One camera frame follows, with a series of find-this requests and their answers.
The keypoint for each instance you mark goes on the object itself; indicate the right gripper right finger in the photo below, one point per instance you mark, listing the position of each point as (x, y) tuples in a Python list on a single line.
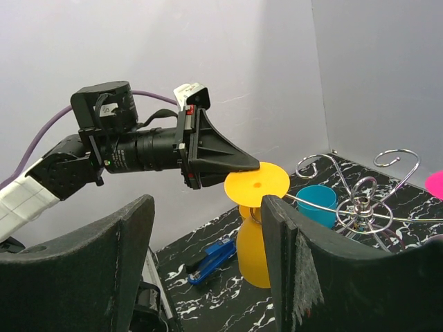
[(323, 281)]

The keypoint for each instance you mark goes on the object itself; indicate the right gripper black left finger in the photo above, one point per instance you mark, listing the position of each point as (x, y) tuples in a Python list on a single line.
[(86, 280)]

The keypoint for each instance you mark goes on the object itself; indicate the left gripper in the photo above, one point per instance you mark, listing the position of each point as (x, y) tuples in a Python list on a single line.
[(204, 156)]

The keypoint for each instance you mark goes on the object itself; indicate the orange wine glass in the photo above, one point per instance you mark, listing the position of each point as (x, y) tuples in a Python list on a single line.
[(247, 189)]

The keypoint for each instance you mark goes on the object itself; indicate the blue wine glass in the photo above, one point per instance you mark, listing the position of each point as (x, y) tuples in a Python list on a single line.
[(322, 196)]

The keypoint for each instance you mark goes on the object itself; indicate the magenta wine glass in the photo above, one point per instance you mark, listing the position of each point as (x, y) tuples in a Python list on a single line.
[(434, 185)]

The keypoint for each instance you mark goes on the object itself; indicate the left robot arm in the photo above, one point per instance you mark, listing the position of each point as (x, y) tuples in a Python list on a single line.
[(100, 110)]

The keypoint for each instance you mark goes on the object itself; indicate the chrome wine glass rack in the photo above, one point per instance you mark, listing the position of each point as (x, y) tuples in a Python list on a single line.
[(361, 213)]

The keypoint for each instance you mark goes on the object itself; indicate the blue carabiner clip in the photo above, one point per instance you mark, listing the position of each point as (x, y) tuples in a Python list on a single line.
[(209, 260)]

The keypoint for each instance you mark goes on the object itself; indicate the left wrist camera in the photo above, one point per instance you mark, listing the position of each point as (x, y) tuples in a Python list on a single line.
[(192, 94)]

